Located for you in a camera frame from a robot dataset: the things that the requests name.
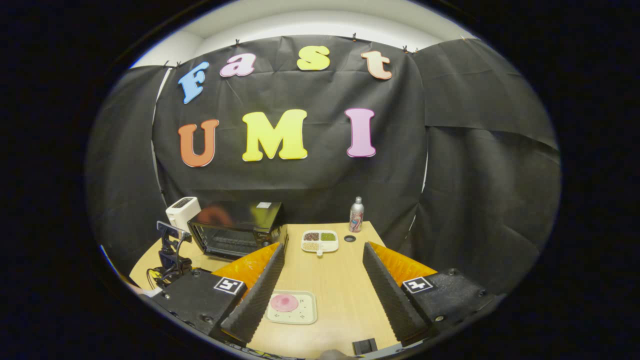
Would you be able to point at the black electric oven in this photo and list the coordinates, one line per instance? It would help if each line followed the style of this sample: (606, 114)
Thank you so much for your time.
(235, 215)

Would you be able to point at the black backdrop cloth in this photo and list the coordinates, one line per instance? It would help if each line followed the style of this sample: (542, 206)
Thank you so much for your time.
(310, 180)

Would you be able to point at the white toaster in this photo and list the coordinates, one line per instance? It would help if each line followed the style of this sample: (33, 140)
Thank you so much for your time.
(181, 212)

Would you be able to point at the pale green food tray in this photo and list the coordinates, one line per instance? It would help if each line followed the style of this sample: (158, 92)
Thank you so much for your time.
(305, 312)

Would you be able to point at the pink meat slice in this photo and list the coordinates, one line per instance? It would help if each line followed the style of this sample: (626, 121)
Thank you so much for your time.
(284, 303)

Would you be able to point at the silver patterned bottle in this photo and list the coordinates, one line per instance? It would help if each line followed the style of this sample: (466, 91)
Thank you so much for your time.
(356, 217)

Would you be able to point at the white divided snack plate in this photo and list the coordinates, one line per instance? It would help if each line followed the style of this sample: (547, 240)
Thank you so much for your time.
(327, 236)

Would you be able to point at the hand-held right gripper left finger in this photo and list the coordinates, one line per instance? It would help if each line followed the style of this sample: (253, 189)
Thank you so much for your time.
(257, 295)

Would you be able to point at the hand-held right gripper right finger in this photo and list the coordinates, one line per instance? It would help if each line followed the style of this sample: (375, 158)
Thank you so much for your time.
(390, 295)

